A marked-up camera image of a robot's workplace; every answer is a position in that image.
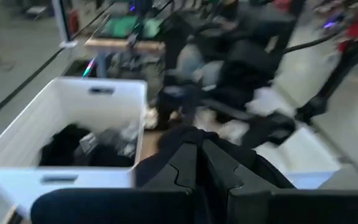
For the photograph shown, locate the computer tower with lights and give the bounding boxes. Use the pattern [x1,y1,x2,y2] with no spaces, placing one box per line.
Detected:
[63,57,99,78]

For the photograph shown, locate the large black garment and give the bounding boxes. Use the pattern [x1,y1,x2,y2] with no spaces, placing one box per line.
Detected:
[38,123,136,168]

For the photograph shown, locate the white cloth with label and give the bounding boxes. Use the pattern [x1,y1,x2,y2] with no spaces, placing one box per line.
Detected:
[246,86,295,118]

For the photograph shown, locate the dark clothes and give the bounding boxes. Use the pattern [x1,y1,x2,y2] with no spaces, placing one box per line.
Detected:
[78,124,140,158]

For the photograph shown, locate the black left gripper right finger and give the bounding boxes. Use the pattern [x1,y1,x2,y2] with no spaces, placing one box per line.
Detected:
[201,139,275,198]

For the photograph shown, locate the white board panel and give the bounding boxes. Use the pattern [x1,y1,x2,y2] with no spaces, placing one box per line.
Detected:
[50,0,78,50]

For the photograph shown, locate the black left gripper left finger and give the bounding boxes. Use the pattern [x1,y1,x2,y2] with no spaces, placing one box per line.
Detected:
[142,142,198,196]

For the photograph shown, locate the black cable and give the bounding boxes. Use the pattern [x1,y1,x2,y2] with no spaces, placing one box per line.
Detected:
[283,32,341,54]

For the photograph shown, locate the wooden background table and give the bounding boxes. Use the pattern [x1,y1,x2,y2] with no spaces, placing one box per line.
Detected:
[84,39,167,54]

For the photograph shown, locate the white plastic laundry basket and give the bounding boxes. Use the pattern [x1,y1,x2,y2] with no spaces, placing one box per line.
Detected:
[0,77,149,218]
[253,124,343,190]

